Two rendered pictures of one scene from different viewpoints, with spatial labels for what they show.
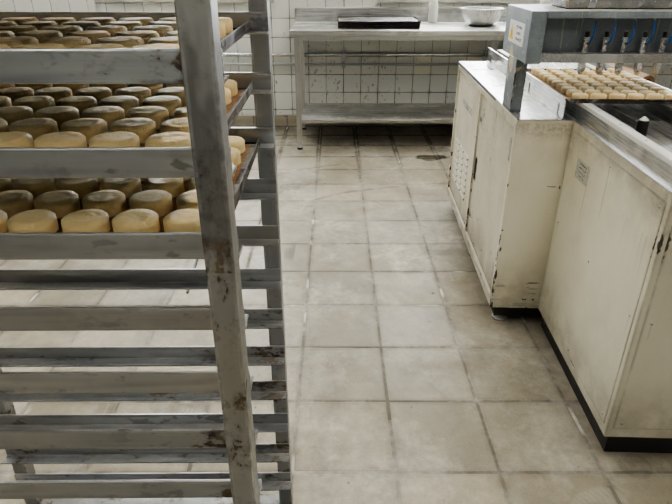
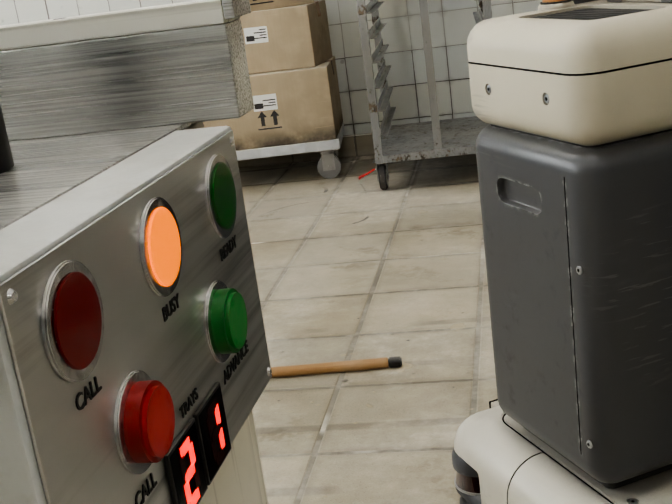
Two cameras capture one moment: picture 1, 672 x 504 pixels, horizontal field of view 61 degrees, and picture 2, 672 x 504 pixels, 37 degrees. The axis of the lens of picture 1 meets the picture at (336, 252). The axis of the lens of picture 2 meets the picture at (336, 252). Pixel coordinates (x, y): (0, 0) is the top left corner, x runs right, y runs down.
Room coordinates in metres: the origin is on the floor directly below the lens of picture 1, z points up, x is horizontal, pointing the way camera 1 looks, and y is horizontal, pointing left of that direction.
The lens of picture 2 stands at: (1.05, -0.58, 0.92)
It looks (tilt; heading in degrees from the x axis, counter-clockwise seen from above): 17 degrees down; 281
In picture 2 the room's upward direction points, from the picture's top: 8 degrees counter-clockwise
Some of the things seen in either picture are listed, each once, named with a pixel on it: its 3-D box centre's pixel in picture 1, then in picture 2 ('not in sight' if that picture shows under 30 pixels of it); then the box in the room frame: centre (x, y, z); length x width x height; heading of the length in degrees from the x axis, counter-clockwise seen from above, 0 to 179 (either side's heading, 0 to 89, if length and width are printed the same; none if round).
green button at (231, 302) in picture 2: not in sight; (222, 321); (1.19, -1.00, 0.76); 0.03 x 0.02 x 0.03; 88
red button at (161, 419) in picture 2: not in sight; (141, 421); (1.20, -0.90, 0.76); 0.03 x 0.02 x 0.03; 88
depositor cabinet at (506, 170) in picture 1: (547, 175); not in sight; (2.55, -1.00, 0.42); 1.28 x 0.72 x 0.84; 178
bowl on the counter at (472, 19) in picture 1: (481, 16); not in sight; (4.71, -1.11, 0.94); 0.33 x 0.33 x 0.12
